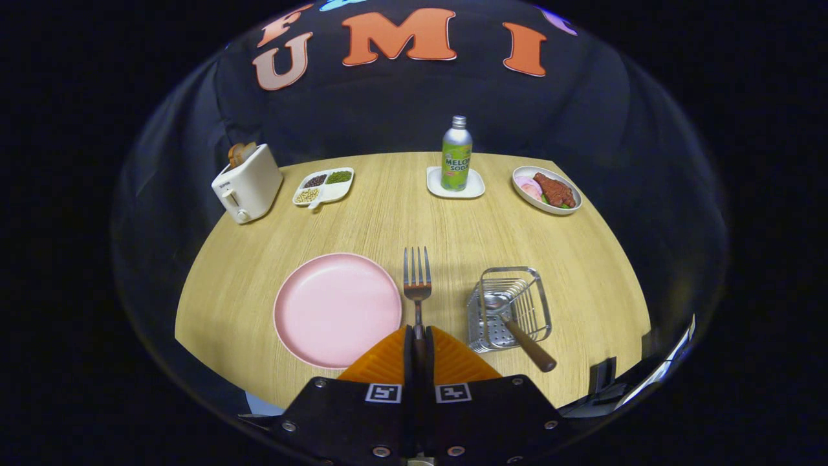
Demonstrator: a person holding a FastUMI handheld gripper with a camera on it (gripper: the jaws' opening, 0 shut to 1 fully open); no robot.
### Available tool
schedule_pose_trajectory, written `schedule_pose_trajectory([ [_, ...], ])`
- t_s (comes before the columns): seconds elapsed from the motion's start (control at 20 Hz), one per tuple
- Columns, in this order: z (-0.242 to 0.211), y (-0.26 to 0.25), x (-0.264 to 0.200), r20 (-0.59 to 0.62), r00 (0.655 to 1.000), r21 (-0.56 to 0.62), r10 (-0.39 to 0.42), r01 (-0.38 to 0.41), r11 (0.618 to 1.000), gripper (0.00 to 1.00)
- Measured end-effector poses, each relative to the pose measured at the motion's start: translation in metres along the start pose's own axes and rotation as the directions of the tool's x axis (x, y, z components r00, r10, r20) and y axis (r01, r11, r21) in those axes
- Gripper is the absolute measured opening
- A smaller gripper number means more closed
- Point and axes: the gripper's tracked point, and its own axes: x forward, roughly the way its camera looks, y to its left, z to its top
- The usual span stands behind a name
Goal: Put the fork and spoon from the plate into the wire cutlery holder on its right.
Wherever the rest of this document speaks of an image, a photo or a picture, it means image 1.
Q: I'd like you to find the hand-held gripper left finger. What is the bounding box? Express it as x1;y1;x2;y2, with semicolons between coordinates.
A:
267;325;416;463

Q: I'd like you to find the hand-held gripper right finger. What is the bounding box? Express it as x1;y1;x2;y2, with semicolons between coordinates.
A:
424;325;575;463

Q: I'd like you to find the wooden handled metal spoon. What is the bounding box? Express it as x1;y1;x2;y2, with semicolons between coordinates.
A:
483;293;558;373

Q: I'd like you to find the wooden handled metal fork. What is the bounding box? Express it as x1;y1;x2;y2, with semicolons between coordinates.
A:
403;246;433;363

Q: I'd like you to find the pink round plate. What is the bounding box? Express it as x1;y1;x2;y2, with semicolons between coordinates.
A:
273;252;403;370

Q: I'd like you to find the white oval food plate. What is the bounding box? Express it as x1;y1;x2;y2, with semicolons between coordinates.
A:
512;166;583;216

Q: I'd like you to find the white divided dish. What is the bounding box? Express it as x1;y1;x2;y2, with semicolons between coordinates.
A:
292;167;355;211

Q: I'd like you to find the white square coaster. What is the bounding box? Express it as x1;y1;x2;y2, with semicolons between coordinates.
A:
426;166;486;199

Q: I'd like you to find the red meat piece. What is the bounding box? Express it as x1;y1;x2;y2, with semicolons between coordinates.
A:
534;172;576;208

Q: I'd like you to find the white toaster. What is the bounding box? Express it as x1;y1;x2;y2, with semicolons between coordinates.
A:
212;144;284;225

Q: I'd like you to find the green soda bottle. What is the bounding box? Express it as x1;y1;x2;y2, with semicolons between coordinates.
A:
441;116;473;192

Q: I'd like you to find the black backdrop cloth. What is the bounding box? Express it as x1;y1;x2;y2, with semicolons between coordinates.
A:
110;0;732;415

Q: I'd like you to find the metal wire basket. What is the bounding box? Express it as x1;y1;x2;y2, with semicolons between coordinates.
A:
466;266;552;354

